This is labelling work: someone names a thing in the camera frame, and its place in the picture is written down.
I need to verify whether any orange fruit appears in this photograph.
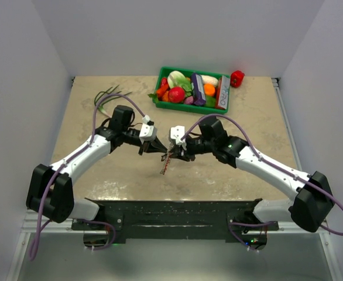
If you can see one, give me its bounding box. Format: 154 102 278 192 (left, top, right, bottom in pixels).
204 84 216 97

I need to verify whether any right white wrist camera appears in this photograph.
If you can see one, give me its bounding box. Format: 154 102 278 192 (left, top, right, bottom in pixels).
169 125 186 149

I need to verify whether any green vegetable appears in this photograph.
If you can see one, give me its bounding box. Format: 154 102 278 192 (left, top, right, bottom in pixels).
204 96 216 108

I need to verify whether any green plastic bin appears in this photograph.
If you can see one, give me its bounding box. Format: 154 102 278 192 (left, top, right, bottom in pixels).
152 66 230 115

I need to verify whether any orange carrot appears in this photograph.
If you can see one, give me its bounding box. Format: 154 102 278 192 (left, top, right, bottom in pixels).
162 91 169 102

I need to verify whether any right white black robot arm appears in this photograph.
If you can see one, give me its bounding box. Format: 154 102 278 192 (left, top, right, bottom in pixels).
169 115 334 232

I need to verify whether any purple white box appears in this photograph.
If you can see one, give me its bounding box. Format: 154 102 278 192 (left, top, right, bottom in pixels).
190 73 206 106

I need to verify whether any red chili pepper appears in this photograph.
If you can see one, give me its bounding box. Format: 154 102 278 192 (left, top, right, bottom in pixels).
156 77 169 99

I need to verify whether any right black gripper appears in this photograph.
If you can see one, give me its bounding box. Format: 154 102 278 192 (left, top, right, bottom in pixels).
169 136 215 162

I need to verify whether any purple sweet potato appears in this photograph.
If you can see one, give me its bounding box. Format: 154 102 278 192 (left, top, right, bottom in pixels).
183 96 194 105

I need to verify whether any red bell pepper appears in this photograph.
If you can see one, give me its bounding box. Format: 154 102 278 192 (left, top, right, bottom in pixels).
230 70 245 88

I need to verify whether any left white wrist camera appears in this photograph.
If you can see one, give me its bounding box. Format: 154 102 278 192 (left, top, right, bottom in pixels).
139 115 157 143

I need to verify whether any red apple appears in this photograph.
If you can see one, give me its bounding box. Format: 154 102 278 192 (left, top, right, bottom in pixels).
168 87 185 103

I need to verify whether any white green cabbage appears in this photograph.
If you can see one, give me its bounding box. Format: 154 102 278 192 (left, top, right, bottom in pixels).
167 70 192 92

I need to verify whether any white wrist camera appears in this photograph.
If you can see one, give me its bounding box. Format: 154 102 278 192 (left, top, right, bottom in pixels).
139 115 157 143
169 125 186 149

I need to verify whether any green spring onion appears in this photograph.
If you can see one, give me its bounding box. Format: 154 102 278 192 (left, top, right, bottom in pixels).
94 85 131 117

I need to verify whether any white radish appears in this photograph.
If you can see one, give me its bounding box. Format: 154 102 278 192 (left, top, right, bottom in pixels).
201 75 218 87

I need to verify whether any black base frame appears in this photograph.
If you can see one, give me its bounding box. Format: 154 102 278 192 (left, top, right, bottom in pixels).
35 198 310 245

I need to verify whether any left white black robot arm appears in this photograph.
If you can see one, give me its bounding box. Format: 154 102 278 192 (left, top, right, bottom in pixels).
26 105 167 229

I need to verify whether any red grey box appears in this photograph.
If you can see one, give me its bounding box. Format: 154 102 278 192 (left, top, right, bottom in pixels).
215 76 230 110

